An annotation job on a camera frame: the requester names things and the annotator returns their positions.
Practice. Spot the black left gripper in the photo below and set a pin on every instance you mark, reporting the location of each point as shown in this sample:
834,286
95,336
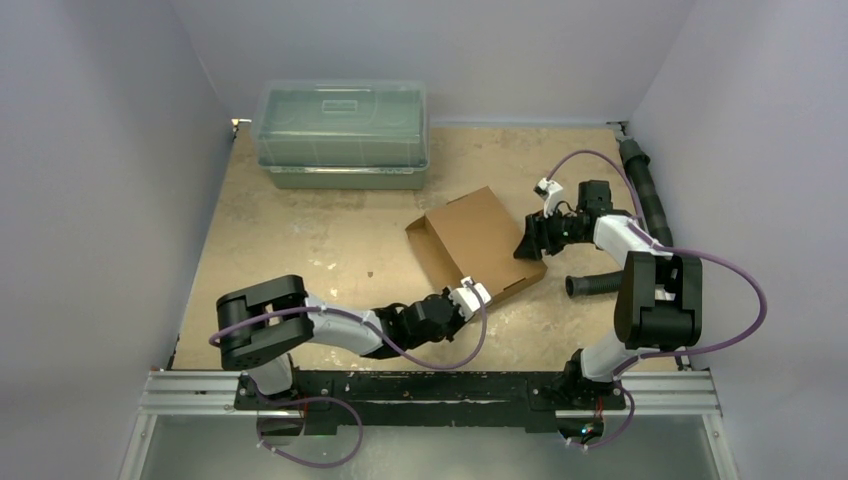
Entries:
458,318

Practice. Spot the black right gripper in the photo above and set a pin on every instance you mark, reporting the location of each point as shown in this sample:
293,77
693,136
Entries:
540,234

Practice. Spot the brown cardboard box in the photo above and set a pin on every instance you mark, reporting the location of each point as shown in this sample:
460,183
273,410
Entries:
473,236

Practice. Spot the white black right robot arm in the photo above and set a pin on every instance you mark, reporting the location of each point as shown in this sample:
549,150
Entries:
658,304

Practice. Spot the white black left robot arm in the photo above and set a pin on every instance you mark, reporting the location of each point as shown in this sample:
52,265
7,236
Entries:
260,325

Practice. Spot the clear plastic storage bin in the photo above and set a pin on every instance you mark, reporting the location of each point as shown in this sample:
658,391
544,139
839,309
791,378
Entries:
343,134

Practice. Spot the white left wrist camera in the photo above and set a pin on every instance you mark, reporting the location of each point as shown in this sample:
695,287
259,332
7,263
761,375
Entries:
471,297

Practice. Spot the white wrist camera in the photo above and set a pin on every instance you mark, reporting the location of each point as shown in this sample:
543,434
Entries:
552,193
471,297

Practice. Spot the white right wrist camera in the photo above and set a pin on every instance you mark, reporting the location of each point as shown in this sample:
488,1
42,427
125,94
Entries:
552,193

